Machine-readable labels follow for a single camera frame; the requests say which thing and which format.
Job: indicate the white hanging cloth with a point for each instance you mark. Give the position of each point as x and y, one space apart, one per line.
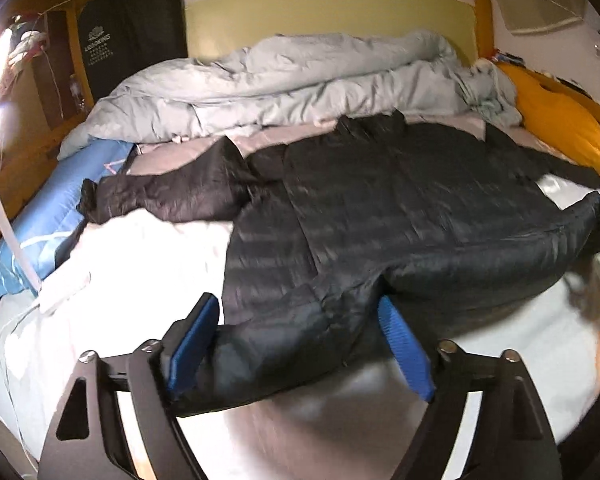
22 42

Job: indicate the stack of small boxes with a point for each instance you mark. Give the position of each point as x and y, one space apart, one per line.
507 57

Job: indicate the yellow pillow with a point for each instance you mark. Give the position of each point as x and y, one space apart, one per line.
555 110

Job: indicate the black hanging garment bag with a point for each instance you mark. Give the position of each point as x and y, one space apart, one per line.
130 35

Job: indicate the wooden bunk bed frame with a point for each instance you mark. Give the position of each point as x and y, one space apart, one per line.
482 20

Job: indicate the black puffer jacket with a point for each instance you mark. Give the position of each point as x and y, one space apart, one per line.
380 200

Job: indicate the printed grey bed sheet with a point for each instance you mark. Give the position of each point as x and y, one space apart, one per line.
530 360

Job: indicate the blue pillow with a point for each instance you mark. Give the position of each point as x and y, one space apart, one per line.
40 230

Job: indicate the grey duvet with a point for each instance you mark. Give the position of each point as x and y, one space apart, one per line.
280 85

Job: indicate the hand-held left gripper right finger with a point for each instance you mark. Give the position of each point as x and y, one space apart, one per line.
405 345

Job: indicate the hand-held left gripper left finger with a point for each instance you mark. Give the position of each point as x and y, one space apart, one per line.
195 345

